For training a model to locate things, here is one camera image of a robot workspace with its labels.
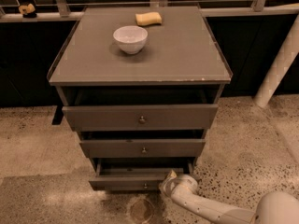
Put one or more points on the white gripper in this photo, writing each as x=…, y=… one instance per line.
x=170, y=184

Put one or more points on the grey bottom drawer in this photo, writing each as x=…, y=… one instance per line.
x=137, y=174

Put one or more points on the grey drawer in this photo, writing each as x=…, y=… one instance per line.
x=139, y=117
x=142, y=148
x=137, y=174

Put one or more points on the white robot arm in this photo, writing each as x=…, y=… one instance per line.
x=275, y=207

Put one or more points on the grey middle drawer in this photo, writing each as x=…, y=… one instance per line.
x=142, y=148

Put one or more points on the grey drawer cabinet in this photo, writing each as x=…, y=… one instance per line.
x=180, y=64

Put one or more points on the grey top drawer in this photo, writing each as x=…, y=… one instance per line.
x=139, y=117

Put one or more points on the round floor drain cover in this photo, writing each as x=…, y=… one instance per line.
x=141, y=211

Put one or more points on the white ceramic bowl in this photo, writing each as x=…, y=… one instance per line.
x=130, y=39

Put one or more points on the yellow sponge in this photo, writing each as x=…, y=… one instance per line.
x=149, y=18

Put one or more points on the white diagonal pole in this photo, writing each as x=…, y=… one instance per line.
x=280, y=66

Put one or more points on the small yellow black object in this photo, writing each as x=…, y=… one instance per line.
x=27, y=10

